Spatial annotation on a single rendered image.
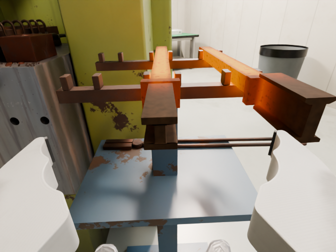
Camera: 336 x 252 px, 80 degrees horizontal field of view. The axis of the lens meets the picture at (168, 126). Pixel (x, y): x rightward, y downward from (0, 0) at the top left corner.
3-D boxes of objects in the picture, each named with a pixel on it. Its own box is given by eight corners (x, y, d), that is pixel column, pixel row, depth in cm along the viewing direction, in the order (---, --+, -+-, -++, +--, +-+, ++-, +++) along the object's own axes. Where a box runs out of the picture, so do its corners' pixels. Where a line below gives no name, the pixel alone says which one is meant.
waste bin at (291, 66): (301, 103, 260) (318, 47, 228) (273, 111, 241) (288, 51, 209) (268, 92, 301) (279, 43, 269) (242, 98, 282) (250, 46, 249)
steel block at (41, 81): (75, 194, 72) (33, 66, 50) (-32, 197, 71) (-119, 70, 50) (112, 122, 121) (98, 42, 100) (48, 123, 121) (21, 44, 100)
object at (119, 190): (267, 220, 40) (269, 213, 40) (65, 230, 39) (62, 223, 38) (224, 140, 67) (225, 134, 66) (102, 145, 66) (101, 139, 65)
